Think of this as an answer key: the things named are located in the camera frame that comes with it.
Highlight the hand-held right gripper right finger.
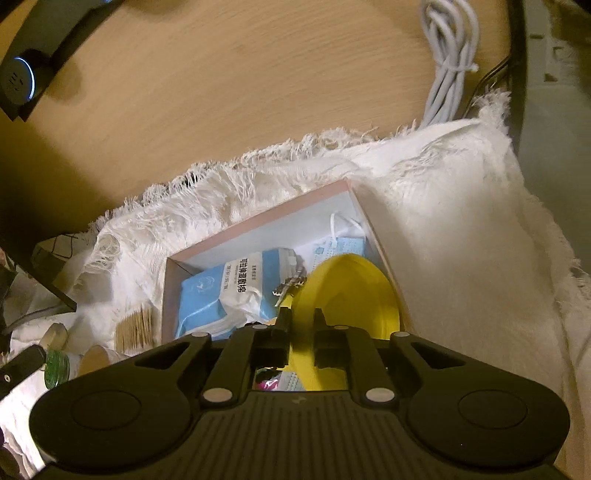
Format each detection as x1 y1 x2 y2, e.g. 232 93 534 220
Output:
312 308 468 404

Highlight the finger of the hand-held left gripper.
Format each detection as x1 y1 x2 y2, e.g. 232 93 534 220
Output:
0 344 48 400

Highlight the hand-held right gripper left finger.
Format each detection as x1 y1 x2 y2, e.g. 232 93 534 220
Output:
133 307 293 406

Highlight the blue wet wipes pack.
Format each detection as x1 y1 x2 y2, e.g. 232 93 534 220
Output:
174 246 306 343

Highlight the blue face mask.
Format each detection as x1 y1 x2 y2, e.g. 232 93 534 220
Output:
313 211 371 274

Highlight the pink cardboard box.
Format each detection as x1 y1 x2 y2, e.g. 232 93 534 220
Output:
160 178 417 346

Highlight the green round container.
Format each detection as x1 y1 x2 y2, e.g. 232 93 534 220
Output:
45 350 71 389

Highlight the clear jar with beige lid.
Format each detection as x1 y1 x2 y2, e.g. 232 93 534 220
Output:
80 344 136 378

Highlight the box of cotton swabs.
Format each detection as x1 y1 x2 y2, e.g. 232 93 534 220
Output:
114 306 159 351

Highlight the white fringed cloth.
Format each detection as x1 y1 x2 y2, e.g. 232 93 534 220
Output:
8 89 591 480

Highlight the grey computer case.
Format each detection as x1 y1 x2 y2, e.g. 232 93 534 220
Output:
507 0 591 155

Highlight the small metal keychain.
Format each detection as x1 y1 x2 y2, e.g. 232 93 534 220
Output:
272 265 308 308

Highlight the white coiled cable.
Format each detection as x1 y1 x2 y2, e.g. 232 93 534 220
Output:
417 0 482 128

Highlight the black device with blue ring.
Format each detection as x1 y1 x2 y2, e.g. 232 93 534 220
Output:
0 0 126 123

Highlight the black cable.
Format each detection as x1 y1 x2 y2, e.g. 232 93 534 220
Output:
461 54 511 117

